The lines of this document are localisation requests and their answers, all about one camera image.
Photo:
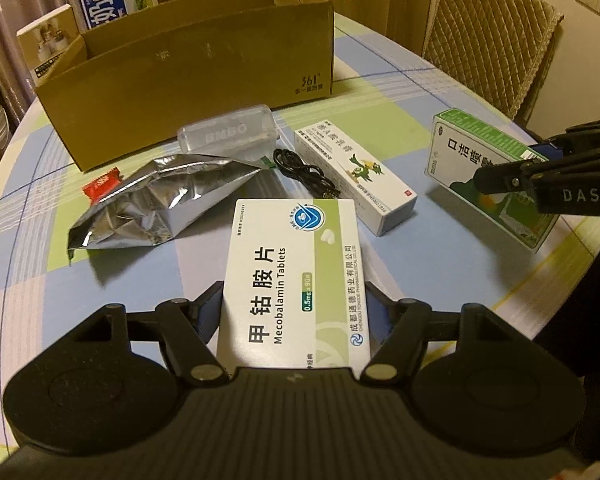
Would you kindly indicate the green white spray box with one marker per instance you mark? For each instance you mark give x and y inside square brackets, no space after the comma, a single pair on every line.
[460,150]

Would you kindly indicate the chair with quilted cushion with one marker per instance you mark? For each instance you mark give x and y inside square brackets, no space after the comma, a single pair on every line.
[485,35]

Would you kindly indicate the clear plastic case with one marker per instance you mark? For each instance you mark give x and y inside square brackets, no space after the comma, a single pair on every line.
[225,132]

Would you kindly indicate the silver foil bag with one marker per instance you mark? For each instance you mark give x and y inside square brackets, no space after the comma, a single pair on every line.
[155,200]

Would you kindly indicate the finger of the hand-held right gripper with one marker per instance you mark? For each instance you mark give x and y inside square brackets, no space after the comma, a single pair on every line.
[590,137]
[505,177]

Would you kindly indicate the white green tablet box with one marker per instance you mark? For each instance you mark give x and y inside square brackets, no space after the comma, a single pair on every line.
[290,280]

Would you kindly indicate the brown cardboard box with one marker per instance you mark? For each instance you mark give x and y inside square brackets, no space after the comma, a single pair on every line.
[180,85]

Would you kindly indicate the red candy wrapper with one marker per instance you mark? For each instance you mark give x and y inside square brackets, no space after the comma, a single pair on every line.
[101,186]

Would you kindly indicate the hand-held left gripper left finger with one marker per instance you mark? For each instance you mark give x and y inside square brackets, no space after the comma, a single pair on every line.
[212,305]

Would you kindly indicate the white ointment box green dragon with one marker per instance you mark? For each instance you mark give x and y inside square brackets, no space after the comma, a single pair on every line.
[360,180]

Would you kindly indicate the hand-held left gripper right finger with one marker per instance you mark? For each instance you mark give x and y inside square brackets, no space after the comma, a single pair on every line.
[380,310]

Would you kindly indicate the small white product box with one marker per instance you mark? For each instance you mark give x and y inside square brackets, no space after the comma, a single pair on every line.
[45,40]

